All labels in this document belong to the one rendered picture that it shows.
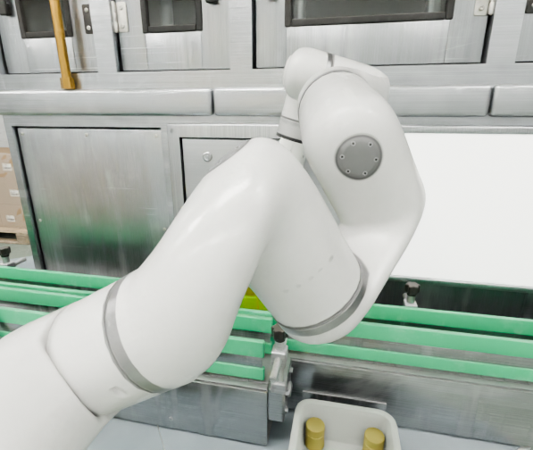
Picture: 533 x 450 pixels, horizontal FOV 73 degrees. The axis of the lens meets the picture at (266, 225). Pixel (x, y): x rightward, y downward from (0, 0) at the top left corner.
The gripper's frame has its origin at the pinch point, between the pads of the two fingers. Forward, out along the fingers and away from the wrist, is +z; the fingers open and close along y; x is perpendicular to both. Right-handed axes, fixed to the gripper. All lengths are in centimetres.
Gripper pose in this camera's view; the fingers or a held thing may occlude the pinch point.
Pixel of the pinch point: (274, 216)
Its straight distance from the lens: 69.3
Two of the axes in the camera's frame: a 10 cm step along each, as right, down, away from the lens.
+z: -2.5, 9.0, 3.4
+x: 9.5, 3.0, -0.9
